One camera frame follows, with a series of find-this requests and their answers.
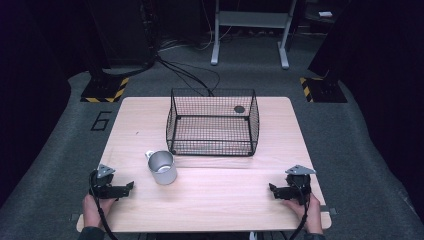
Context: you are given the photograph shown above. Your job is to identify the black cabinet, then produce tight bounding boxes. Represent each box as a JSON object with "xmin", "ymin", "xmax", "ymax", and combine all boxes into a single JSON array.
[{"xmin": 85, "ymin": 0, "xmax": 158, "ymax": 69}]

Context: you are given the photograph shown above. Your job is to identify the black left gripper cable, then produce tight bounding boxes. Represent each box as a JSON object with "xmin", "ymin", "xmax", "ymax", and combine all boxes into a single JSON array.
[{"xmin": 88, "ymin": 170, "xmax": 119, "ymax": 240}]

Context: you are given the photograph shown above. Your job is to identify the black floor cables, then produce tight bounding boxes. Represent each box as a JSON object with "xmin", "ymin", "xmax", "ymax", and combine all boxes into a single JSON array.
[{"xmin": 155, "ymin": 54, "xmax": 222, "ymax": 98}]

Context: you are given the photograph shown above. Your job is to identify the person's right hand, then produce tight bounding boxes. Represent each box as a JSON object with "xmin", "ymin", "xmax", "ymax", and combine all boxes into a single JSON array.
[{"xmin": 282, "ymin": 192, "xmax": 324, "ymax": 235}]

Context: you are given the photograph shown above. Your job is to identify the silver metal cup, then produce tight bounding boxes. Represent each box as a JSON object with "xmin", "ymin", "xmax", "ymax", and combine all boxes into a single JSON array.
[{"xmin": 144, "ymin": 149, "xmax": 178, "ymax": 186}]

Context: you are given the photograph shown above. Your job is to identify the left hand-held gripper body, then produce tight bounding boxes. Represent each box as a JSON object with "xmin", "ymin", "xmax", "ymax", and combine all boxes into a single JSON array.
[{"xmin": 88, "ymin": 163, "xmax": 117, "ymax": 200}]

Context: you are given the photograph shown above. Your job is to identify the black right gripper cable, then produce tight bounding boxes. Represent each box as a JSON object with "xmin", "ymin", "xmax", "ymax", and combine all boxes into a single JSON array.
[{"xmin": 289, "ymin": 181, "xmax": 312, "ymax": 240}]

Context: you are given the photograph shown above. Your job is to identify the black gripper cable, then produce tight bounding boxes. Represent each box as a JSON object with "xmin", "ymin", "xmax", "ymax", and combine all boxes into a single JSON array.
[
  {"xmin": 289, "ymin": 181, "xmax": 312, "ymax": 240},
  {"xmin": 88, "ymin": 170, "xmax": 119, "ymax": 240}
]

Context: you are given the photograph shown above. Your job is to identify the black hazard-striped stand base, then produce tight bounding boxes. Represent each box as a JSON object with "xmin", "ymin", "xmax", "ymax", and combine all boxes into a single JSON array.
[
  {"xmin": 80, "ymin": 75, "xmax": 130, "ymax": 104},
  {"xmin": 298, "ymin": 76, "xmax": 349, "ymax": 104}
]

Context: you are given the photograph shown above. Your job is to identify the dark curtain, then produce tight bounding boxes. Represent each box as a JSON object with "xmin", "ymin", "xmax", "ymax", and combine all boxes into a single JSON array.
[
  {"xmin": 0, "ymin": 0, "xmax": 101, "ymax": 208},
  {"xmin": 306, "ymin": 0, "xmax": 424, "ymax": 224}
]

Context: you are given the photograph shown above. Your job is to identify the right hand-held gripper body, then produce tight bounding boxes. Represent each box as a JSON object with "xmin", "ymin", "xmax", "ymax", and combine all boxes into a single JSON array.
[{"xmin": 284, "ymin": 164, "xmax": 317, "ymax": 206}]

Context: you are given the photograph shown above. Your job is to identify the black wire mesh basket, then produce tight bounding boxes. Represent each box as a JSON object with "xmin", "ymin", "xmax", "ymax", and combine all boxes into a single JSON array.
[{"xmin": 165, "ymin": 87, "xmax": 261, "ymax": 158}]

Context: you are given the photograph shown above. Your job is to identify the white metal desk frame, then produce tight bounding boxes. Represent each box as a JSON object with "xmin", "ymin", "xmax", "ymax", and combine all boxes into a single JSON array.
[{"xmin": 210, "ymin": 0, "xmax": 298, "ymax": 71}]

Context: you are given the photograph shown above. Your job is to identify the person's left hand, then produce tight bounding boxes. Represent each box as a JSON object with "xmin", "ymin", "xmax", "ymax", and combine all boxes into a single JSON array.
[{"xmin": 82, "ymin": 193, "xmax": 116, "ymax": 230}]

